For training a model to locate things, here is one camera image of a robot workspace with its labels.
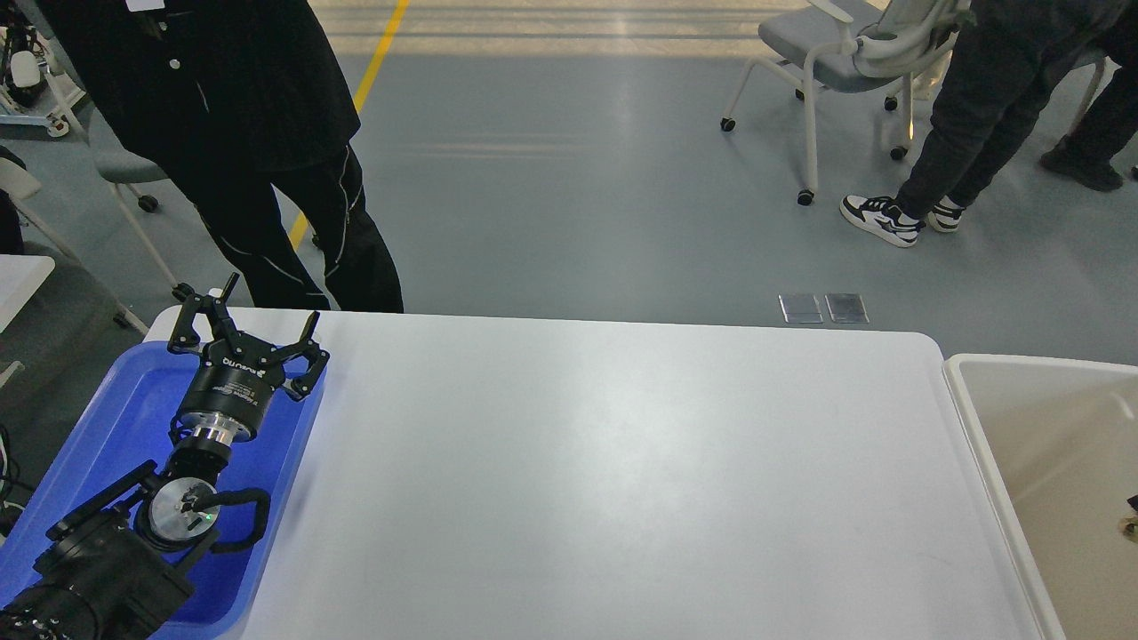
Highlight person in black clothes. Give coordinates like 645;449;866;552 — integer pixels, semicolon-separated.
38;1;404;313

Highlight right metal floor plate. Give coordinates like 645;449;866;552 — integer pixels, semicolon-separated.
824;294;869;325

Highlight grey chair at left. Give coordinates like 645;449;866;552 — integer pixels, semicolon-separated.
53;89;179;287

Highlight white side table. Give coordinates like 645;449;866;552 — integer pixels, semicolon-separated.
1;254;56;333

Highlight left metal floor plate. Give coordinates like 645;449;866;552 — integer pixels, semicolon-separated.
780;294;824;325

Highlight white plastic bin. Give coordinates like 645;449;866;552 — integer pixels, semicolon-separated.
945;354;1137;639

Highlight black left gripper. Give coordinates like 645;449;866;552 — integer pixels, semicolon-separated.
168;272;331;441

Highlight metal floor plate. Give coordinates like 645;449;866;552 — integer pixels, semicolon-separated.
780;294;824;325
824;294;869;325

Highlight brown paper ball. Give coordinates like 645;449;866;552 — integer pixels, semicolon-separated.
1118;517;1138;542

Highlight person in dark jeans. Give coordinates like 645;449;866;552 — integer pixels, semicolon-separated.
838;1;1133;248

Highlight grey white office chair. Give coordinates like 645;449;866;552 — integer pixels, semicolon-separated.
719;1;971;206

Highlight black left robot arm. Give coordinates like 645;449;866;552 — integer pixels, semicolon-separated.
3;274;330;639

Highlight blue plastic tray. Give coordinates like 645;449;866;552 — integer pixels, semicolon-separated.
1;340;325;639

